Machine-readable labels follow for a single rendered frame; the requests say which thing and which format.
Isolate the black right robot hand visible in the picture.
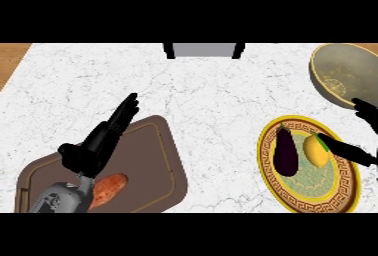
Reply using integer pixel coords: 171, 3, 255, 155
316, 97, 378, 168

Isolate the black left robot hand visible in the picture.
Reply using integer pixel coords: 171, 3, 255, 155
56, 92, 140, 179

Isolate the tan bowl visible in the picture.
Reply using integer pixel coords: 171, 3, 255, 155
308, 43, 378, 110

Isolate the yellow lemon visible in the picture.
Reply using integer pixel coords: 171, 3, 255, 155
301, 132, 330, 169

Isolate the yellow patterned plate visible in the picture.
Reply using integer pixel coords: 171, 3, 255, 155
255, 114, 361, 214

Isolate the brown cutting board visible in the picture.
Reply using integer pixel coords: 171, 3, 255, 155
13, 114, 189, 214

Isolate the orange sweet potato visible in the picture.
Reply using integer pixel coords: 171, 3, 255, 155
87, 172, 130, 211

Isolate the dark purple eggplant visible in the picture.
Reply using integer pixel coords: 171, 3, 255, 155
273, 124, 301, 178

